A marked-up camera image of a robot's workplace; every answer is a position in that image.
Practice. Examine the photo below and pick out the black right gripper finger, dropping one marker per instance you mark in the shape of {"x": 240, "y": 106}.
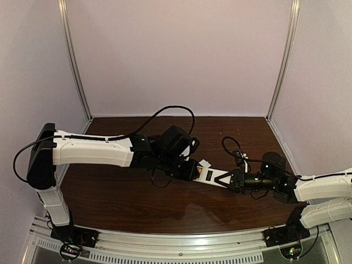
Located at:
{"x": 229, "y": 185}
{"x": 225, "y": 177}

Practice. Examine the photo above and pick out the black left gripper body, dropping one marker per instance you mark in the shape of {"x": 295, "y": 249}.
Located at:
{"x": 187, "y": 170}

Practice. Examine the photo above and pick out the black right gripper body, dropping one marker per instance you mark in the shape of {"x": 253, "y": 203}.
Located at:
{"x": 237, "y": 180}

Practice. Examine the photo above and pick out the grey battery compartment cover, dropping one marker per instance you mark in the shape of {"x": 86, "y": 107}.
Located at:
{"x": 204, "y": 163}

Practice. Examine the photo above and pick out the white remote control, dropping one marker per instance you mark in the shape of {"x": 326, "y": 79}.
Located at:
{"x": 207, "y": 176}

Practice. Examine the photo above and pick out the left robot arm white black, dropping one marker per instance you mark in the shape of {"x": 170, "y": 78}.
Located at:
{"x": 169, "y": 152}

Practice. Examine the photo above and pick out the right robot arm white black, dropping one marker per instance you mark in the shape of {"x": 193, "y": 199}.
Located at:
{"x": 327, "y": 196}

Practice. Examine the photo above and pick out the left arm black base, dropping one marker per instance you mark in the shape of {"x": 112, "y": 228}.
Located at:
{"x": 73, "y": 238}

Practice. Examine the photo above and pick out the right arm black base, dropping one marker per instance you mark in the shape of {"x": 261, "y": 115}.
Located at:
{"x": 292, "y": 232}

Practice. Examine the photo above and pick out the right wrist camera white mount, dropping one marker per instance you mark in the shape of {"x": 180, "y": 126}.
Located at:
{"x": 241, "y": 160}

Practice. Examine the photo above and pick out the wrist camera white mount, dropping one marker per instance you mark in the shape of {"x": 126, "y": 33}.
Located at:
{"x": 194, "y": 144}
{"x": 241, "y": 160}

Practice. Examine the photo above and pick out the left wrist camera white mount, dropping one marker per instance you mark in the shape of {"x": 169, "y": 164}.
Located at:
{"x": 194, "y": 144}

